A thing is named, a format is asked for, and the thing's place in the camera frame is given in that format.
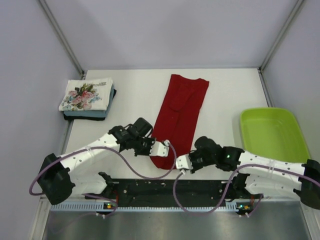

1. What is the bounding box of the red t shirt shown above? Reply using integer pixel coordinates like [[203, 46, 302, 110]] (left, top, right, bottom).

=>
[[152, 74, 210, 156]]

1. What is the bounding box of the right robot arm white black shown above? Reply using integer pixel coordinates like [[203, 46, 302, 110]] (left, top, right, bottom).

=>
[[188, 136, 320, 210]]

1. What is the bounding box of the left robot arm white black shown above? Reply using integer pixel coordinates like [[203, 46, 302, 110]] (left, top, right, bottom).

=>
[[37, 117, 159, 205]]

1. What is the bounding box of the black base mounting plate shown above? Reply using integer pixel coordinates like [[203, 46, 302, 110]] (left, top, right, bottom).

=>
[[84, 177, 265, 207]]

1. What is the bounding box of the white floral folded t shirt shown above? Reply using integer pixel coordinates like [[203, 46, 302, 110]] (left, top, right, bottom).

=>
[[58, 77, 113, 112]]

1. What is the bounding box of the green plastic bin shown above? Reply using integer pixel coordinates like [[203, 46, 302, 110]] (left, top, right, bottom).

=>
[[239, 107, 311, 163]]

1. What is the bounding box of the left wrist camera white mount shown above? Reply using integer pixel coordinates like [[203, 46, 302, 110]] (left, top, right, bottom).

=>
[[149, 140, 170, 158]]

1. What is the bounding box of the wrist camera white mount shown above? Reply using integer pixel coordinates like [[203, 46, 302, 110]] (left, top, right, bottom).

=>
[[149, 140, 170, 158], [175, 154, 193, 175]]

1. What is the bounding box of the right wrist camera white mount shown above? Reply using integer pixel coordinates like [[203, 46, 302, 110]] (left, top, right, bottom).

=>
[[175, 154, 193, 175]]

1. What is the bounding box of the white slotted cable duct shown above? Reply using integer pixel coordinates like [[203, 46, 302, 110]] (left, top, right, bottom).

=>
[[50, 201, 249, 213]]

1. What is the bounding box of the left corner aluminium post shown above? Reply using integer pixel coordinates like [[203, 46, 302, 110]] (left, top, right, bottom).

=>
[[36, 0, 85, 77]]

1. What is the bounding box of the corner aluminium post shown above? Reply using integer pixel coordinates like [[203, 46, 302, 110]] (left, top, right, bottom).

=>
[[258, 0, 307, 73], [36, 0, 85, 77]]

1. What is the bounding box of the right corner aluminium post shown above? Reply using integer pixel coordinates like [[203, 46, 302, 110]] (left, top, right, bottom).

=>
[[258, 0, 307, 73]]

